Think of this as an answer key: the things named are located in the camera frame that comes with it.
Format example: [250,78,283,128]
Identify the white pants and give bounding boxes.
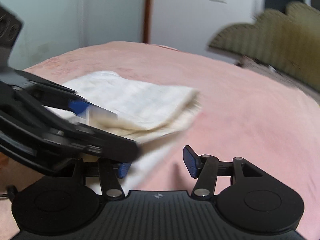
[44,70,201,191]

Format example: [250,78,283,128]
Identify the pink blanket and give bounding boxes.
[0,41,320,240]

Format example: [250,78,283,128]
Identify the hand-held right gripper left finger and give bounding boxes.
[71,157,132,201]

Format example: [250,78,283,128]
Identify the flower print glass wardrobe door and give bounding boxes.
[0,0,146,72]

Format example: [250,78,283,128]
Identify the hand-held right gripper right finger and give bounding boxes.
[182,145,263,201]

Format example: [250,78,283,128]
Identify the green padded headboard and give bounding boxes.
[207,1,320,93]

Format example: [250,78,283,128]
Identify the brown pillow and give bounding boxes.
[237,54,320,99]

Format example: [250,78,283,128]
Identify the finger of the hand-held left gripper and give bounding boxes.
[42,120,141,163]
[15,70,119,123]

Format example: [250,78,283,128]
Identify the brown wooden door frame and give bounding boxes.
[142,0,154,44]

